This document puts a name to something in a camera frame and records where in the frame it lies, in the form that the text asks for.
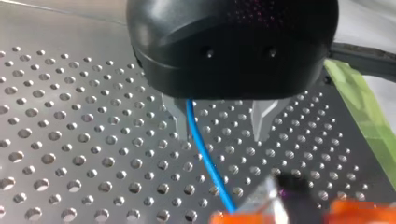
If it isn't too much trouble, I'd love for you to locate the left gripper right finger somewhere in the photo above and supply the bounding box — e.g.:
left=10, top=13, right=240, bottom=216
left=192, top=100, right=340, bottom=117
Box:
left=249, top=98, right=291, bottom=143

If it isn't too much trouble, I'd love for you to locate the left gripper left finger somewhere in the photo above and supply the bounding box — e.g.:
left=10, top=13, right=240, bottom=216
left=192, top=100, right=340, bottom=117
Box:
left=161, top=92, right=191, bottom=142

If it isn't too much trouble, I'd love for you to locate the blue cable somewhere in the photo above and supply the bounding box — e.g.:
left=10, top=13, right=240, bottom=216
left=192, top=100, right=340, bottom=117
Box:
left=185, top=98, right=237, bottom=215

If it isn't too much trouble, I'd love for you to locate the metal post with orange clip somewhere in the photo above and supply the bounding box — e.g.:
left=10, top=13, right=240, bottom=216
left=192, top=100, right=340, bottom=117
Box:
left=207, top=174, right=396, bottom=224

